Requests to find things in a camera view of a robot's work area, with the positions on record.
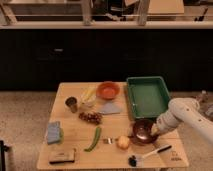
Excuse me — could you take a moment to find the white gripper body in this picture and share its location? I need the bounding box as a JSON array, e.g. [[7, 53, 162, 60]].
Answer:
[[156, 112, 177, 135]]

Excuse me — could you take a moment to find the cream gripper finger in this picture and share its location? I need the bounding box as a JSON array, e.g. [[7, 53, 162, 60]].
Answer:
[[151, 124, 159, 136]]

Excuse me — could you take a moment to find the dark red bowl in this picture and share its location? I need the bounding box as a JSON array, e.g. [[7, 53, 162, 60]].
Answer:
[[131, 119, 158, 145]]

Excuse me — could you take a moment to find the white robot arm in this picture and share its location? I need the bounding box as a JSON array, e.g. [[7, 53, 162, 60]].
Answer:
[[151, 98, 213, 144]]

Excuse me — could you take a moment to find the green plastic tray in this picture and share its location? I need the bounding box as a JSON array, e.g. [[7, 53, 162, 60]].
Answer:
[[126, 76, 170, 120]]

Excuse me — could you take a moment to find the yellow onion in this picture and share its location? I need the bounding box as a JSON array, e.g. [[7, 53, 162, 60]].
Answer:
[[117, 136, 130, 150]]

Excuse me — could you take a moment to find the black and white brush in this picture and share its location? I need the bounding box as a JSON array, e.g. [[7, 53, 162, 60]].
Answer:
[[128, 145, 172, 167]]

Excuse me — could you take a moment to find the green chili pepper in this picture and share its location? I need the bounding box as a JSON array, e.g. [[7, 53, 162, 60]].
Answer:
[[84, 127, 102, 152]]

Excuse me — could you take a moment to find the orange bowl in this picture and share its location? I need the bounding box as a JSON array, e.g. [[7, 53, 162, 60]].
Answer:
[[96, 81, 120, 100]]

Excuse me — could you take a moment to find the bunch of red grapes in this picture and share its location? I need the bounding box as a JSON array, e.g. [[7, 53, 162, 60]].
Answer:
[[79, 112, 102, 125]]

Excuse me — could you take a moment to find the clear glass bowl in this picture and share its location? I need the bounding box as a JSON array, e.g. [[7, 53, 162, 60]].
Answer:
[[80, 95, 96, 108]]

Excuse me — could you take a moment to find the corn cob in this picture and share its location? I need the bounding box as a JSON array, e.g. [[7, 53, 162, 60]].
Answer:
[[81, 86, 96, 102]]

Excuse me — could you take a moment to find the metal cup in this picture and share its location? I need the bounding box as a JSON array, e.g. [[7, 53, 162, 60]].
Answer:
[[65, 97, 78, 113]]

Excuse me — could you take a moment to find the blue sponge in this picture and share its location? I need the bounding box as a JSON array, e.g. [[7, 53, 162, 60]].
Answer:
[[46, 121, 62, 145]]

